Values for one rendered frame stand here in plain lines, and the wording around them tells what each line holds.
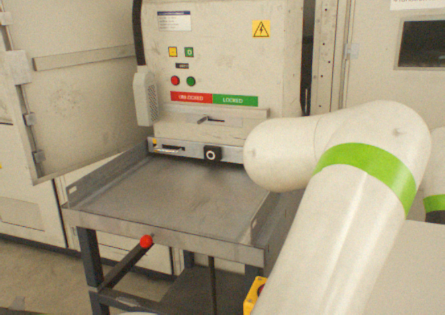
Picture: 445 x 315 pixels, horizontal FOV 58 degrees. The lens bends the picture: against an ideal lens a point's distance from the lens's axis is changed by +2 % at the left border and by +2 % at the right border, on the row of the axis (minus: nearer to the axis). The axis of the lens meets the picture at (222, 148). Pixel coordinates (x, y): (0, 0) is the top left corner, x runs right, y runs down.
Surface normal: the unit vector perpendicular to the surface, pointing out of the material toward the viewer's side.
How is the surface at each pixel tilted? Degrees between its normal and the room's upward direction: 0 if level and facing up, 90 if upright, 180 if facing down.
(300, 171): 103
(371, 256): 65
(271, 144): 60
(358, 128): 24
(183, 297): 0
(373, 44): 90
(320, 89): 90
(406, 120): 37
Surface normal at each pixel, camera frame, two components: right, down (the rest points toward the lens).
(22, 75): 0.77, 0.21
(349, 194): -0.11, -0.67
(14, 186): -0.39, 0.36
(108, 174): 0.92, 0.11
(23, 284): -0.04, -0.93
